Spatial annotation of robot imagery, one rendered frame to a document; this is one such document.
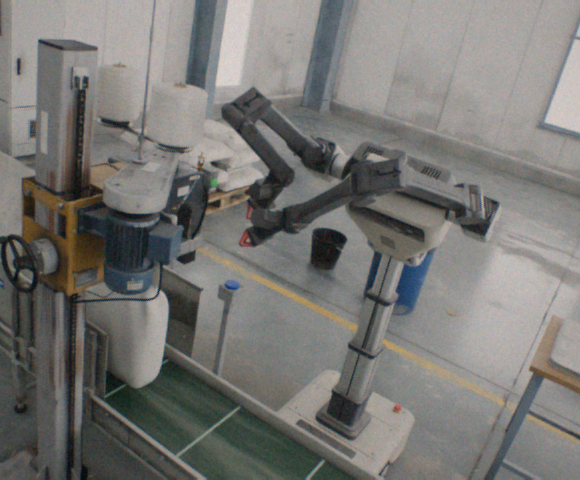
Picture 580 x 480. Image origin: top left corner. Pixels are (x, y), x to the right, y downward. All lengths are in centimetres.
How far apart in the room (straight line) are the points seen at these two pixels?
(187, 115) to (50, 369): 100
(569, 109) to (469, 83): 159
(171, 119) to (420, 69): 856
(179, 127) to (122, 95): 27
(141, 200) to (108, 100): 39
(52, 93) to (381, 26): 893
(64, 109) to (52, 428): 117
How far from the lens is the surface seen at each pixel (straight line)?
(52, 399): 215
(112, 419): 234
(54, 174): 171
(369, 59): 1035
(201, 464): 220
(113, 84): 179
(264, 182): 189
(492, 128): 967
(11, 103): 563
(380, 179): 143
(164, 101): 161
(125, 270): 168
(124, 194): 156
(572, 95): 943
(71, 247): 174
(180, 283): 256
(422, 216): 190
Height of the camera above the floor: 200
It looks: 24 degrees down
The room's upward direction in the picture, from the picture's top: 12 degrees clockwise
